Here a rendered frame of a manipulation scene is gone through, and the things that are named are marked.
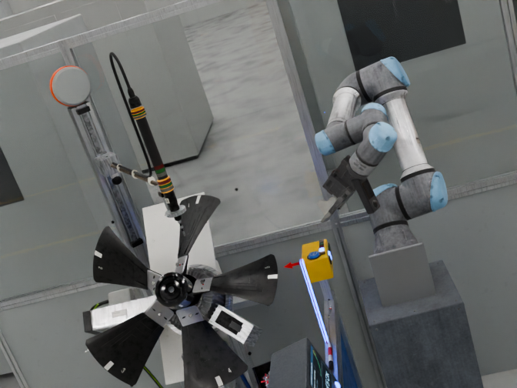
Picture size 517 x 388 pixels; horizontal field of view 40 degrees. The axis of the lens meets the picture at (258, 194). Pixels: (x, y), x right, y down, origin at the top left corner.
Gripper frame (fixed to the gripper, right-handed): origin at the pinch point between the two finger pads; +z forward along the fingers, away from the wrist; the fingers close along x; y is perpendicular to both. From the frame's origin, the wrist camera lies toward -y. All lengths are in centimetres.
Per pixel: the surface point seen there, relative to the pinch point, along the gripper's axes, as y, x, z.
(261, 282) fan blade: 4.1, 7.2, 35.1
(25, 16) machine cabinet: 438, -356, 351
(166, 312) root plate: 22, 23, 61
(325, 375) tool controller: -28, 49, 1
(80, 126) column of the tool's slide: 102, -12, 58
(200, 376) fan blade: -2, 35, 58
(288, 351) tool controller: -17, 51, 2
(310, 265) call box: -3.0, -21.7, 41.5
